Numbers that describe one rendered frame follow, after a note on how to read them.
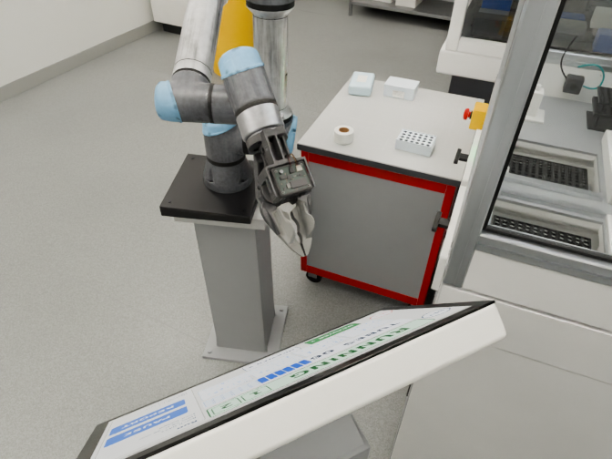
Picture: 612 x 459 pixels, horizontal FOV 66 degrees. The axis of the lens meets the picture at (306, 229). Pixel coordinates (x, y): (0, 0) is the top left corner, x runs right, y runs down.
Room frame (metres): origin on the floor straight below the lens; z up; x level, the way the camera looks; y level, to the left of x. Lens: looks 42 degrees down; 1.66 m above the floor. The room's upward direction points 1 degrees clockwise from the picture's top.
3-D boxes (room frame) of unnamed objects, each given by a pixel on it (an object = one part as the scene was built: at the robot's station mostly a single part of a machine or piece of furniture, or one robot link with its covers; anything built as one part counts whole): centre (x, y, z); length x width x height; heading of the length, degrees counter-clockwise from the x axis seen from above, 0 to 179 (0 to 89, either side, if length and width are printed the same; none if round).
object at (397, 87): (1.86, -0.39, 0.79); 0.13 x 0.09 x 0.05; 67
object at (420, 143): (1.45, -0.38, 0.78); 0.12 x 0.08 x 0.04; 67
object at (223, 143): (1.19, 0.23, 0.96); 0.13 x 0.12 x 0.14; 89
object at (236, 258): (1.20, 0.24, 0.38); 0.30 x 0.30 x 0.76; 83
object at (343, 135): (1.49, -0.13, 0.78); 0.07 x 0.07 x 0.04
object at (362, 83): (1.91, -0.23, 0.78); 0.15 x 0.10 x 0.04; 168
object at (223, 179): (1.20, 0.24, 0.85); 0.15 x 0.15 x 0.10
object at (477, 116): (1.47, -0.58, 0.88); 0.07 x 0.05 x 0.07; 158
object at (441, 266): (0.86, -0.36, 0.87); 0.29 x 0.02 x 0.11; 158
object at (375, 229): (1.65, -0.35, 0.38); 0.62 x 0.58 x 0.76; 158
